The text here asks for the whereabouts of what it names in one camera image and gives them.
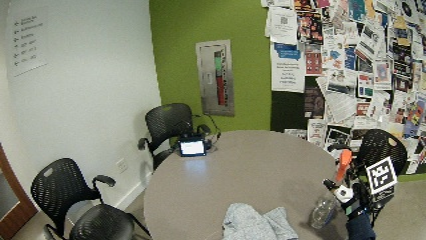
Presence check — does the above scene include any orange plastic object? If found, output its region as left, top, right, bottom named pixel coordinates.
left=334, top=148, right=354, bottom=183

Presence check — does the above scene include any clear plastic bottle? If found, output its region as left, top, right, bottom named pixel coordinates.
left=309, top=192, right=339, bottom=230

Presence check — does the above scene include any white cube of black markers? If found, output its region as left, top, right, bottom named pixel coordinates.
left=365, top=156, right=399, bottom=196

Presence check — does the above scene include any black mesh office chair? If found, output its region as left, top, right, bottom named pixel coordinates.
left=327, top=128, right=410, bottom=228
left=137, top=102, right=213, bottom=171
left=29, top=157, right=153, bottom=240

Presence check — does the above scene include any grey cloth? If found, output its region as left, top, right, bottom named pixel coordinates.
left=221, top=202, right=300, bottom=240

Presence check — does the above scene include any small tablet with lit screen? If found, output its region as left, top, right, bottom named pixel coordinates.
left=177, top=136, right=209, bottom=158

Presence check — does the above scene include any wooden door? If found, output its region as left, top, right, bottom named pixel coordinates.
left=0, top=143, right=40, bottom=240

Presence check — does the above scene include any black cable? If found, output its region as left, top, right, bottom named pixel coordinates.
left=192, top=114, right=224, bottom=153

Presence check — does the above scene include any wall of paper posters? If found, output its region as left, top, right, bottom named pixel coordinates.
left=260, top=0, right=426, bottom=176

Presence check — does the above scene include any white wall outlet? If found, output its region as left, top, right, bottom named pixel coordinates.
left=114, top=157, right=129, bottom=174

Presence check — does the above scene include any white wall direction sign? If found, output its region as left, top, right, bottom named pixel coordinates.
left=5, top=5, right=49, bottom=78

